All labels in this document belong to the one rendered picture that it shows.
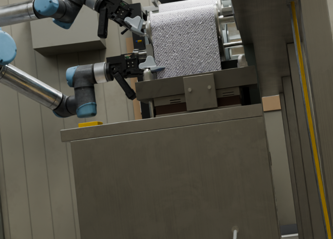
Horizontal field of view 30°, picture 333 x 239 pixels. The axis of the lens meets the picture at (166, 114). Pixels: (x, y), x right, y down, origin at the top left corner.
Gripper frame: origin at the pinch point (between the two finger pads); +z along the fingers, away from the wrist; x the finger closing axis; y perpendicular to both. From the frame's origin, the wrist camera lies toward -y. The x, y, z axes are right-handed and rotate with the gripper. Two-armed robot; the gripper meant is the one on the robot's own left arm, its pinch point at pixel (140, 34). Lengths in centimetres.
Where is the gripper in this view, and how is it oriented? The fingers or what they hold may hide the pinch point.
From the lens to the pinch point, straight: 234.8
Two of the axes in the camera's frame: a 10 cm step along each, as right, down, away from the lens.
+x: 1.6, 0.6, 9.9
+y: 5.4, -8.4, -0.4
